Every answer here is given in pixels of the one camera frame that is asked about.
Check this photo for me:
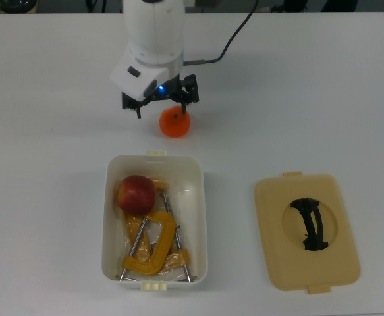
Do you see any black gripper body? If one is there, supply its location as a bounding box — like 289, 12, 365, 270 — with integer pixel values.
143, 74, 186, 101

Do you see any orange toy fruit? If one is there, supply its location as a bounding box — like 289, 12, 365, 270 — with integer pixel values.
159, 105, 192, 138

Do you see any red toy apple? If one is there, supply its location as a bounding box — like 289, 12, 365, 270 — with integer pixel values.
117, 174, 157, 214

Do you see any white plastic container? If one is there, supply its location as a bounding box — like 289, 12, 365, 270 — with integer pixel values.
101, 150, 209, 292

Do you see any large yellow C-clamp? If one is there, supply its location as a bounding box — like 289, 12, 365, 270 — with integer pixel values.
119, 210, 178, 281

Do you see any dark round object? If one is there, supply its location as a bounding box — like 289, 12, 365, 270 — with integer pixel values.
0, 0, 38, 14

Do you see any plastic-wrapped yellow C-clamp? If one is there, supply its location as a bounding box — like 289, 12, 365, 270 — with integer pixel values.
124, 177, 193, 283

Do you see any beige plastic lid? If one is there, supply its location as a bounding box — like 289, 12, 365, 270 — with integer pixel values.
254, 171, 362, 295

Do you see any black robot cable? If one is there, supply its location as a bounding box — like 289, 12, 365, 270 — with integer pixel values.
182, 0, 260, 65

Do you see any black lid handle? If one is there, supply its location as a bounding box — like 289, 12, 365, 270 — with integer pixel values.
289, 196, 331, 252

